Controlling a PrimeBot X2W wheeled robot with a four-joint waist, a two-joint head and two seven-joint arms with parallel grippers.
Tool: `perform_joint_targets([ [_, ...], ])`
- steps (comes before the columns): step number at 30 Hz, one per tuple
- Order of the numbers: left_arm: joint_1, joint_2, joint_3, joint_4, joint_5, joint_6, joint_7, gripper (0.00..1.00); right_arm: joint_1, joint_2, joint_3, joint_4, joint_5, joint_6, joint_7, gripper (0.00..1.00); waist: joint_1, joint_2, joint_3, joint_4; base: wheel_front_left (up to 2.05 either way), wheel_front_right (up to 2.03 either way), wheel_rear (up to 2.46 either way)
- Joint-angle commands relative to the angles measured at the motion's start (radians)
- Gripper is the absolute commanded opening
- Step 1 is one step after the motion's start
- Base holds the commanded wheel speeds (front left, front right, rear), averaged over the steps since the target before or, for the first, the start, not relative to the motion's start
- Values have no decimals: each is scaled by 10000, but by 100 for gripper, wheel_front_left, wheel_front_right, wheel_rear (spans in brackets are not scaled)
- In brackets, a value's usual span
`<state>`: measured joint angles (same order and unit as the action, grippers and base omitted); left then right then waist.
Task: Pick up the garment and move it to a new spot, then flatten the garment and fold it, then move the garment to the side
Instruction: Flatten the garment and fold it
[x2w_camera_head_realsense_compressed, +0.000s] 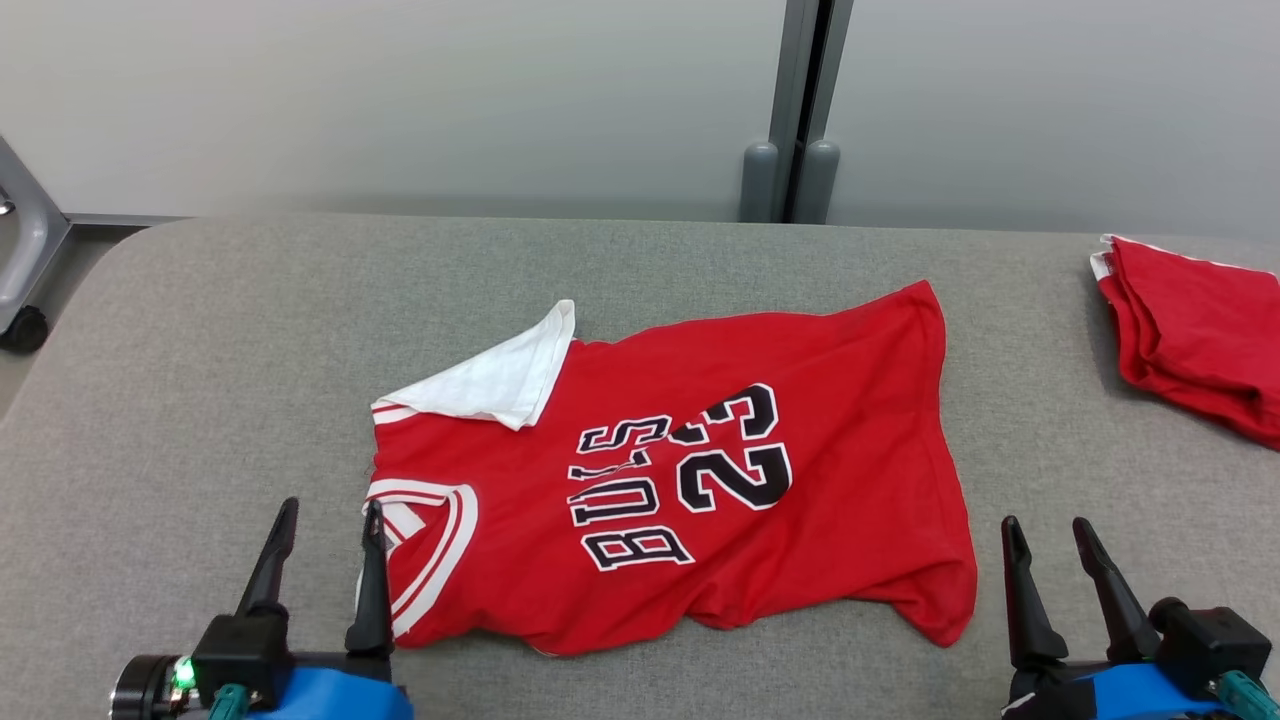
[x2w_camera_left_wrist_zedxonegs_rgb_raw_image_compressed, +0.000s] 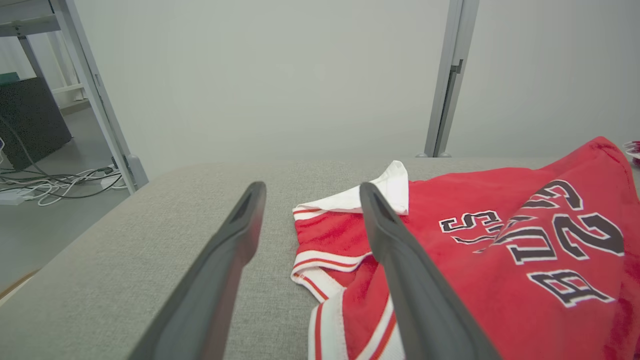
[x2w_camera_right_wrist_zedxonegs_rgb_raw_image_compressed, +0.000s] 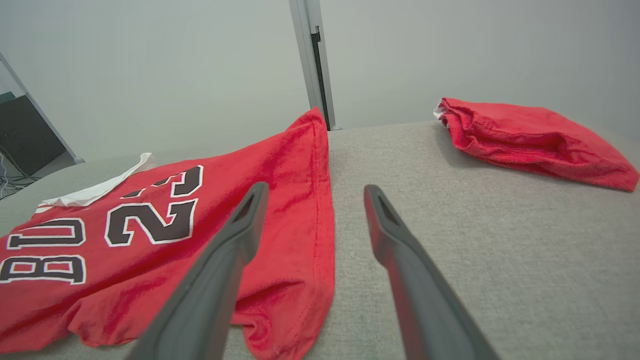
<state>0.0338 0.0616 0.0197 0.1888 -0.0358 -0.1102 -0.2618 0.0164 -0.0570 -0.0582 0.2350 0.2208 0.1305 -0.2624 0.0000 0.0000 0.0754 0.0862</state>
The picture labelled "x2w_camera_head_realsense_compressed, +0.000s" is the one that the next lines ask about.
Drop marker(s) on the red white basketball jersey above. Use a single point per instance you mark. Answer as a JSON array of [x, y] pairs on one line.
[[820, 520]]

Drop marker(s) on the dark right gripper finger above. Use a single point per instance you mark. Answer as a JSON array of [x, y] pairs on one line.
[[1030, 610], [1120, 600]]

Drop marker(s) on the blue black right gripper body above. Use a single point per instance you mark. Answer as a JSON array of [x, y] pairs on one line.
[[1120, 695]]

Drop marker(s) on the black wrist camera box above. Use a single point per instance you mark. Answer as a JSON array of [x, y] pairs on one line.
[[240, 650], [1210, 640]]

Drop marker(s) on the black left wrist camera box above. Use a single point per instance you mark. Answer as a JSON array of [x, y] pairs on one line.
[[240, 650]]

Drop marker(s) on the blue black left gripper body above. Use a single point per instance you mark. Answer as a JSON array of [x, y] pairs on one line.
[[340, 695]]

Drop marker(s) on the grey wheeled frame leg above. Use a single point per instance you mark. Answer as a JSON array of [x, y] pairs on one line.
[[35, 240]]

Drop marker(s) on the grey partition post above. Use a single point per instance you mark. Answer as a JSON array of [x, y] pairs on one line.
[[795, 100]]

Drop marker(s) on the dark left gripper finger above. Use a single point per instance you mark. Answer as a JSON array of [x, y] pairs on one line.
[[270, 570], [372, 600]]

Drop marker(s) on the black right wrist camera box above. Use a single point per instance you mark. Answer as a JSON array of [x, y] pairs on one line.
[[1210, 640]]

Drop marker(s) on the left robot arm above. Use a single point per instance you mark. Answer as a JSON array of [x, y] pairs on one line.
[[145, 690]]

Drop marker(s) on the red white shorts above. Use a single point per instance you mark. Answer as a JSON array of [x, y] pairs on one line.
[[1200, 330]]

